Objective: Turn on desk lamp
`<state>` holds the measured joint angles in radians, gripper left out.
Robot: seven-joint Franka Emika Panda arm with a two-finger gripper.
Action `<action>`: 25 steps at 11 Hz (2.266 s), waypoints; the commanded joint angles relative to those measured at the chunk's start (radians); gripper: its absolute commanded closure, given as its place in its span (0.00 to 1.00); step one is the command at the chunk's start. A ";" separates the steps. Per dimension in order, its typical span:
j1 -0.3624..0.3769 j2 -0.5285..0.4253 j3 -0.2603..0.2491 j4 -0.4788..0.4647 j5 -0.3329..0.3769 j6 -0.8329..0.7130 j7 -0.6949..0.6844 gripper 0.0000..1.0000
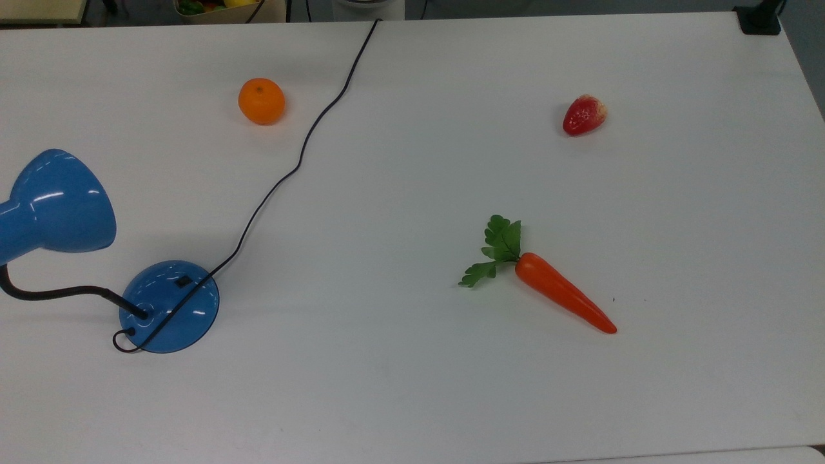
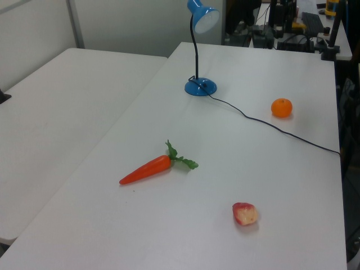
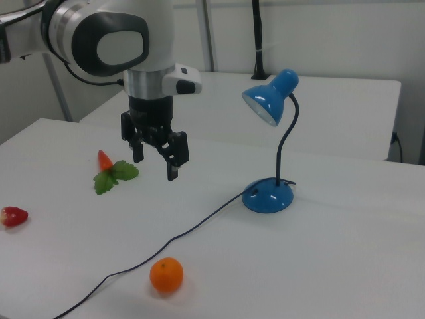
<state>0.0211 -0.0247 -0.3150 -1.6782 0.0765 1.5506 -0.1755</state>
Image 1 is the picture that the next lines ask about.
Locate beige box of toy food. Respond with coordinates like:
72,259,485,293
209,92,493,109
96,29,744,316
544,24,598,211
173,0,288,25

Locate wooden side table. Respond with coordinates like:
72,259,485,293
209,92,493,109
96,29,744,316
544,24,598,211
0,0,89,26

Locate black lamp power cable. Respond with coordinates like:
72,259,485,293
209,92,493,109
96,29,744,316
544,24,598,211
112,19,383,354

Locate orange fruit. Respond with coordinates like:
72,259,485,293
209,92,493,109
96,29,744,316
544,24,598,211
238,78,286,126

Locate orange toy carrot green leaves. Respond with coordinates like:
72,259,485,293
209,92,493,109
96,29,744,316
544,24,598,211
458,215,618,335

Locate black table clamp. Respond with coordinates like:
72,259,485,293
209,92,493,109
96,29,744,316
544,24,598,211
733,0,787,36

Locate blue desk lamp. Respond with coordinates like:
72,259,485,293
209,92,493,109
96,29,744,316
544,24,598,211
0,149,220,354

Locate red toy strawberry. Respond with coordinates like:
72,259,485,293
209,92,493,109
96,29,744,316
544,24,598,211
562,94,608,137

